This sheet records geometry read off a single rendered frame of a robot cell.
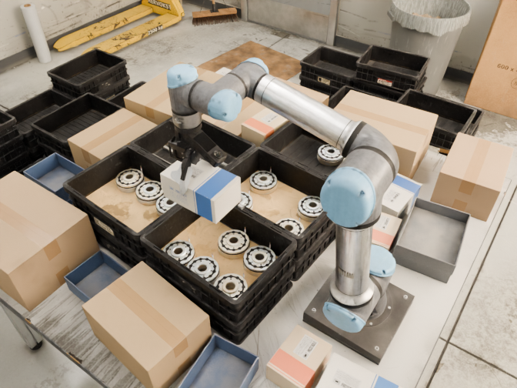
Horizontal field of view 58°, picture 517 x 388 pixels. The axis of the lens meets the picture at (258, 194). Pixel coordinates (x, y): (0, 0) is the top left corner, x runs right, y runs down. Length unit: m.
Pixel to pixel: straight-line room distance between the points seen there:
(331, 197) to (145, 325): 0.67
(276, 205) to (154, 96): 0.82
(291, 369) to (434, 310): 0.54
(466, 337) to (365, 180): 1.64
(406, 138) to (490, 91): 2.16
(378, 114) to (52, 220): 1.34
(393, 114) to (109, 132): 1.20
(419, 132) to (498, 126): 1.96
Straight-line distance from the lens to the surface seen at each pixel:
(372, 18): 4.51
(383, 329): 1.54
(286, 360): 1.40
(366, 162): 1.02
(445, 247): 1.79
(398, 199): 1.86
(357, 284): 1.23
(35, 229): 1.68
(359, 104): 2.14
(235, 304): 1.31
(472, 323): 2.59
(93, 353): 1.57
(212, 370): 1.47
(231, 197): 1.34
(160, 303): 1.42
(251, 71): 1.21
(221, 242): 1.54
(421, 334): 1.61
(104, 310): 1.45
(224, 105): 1.10
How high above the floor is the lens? 2.02
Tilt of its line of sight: 43 degrees down
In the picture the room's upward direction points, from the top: straight up
